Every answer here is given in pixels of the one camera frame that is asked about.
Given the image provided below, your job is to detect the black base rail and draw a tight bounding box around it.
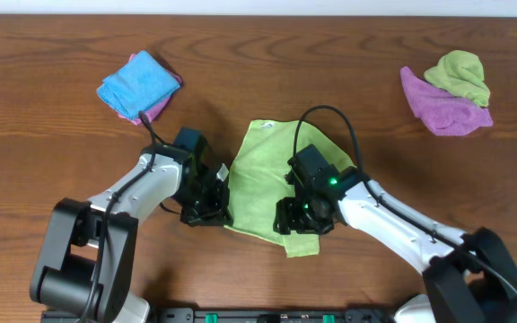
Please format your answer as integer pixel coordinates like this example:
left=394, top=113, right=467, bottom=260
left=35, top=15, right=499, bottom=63
left=39, top=306, right=399, bottom=323

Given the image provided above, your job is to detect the crumpled purple cloth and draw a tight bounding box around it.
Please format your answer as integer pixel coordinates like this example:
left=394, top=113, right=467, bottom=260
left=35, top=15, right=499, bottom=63
left=399, top=66, right=494, bottom=136

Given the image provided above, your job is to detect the crumpled green cloth top right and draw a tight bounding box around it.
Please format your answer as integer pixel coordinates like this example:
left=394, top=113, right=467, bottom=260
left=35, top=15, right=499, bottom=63
left=424, top=50, right=491, bottom=108

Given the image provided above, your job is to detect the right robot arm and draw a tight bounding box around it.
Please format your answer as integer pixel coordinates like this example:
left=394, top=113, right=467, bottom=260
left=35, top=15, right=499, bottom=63
left=274, top=164, right=517, bottom=322

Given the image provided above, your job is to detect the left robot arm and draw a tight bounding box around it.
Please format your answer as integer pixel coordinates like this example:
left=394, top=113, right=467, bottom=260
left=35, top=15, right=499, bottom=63
left=29, top=144, right=232, bottom=322

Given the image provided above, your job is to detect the large green microfiber cloth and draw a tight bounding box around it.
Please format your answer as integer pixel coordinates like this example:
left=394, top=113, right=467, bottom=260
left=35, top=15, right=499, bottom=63
left=229, top=119, right=353, bottom=258

